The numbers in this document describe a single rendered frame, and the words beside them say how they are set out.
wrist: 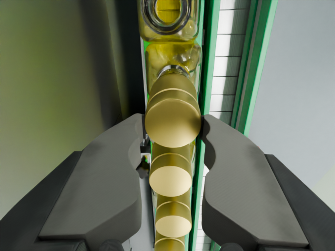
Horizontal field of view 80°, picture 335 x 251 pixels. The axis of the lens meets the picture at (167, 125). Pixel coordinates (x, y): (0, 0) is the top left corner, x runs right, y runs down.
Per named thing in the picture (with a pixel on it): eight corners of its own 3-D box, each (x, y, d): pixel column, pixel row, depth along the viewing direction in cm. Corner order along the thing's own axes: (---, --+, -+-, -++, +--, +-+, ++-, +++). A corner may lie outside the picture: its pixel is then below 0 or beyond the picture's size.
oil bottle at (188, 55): (158, 28, 36) (140, 48, 17) (190, 28, 36) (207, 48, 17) (158, 61, 38) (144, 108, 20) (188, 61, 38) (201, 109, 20)
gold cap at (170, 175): (151, 133, 19) (145, 165, 15) (190, 132, 18) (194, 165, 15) (153, 163, 20) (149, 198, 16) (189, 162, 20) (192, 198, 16)
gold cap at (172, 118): (148, 72, 15) (139, 96, 11) (198, 73, 14) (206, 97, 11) (151, 116, 16) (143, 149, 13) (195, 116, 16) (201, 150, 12)
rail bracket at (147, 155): (125, 125, 46) (108, 164, 35) (154, 126, 46) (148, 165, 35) (127, 140, 48) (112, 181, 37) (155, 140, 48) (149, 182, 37)
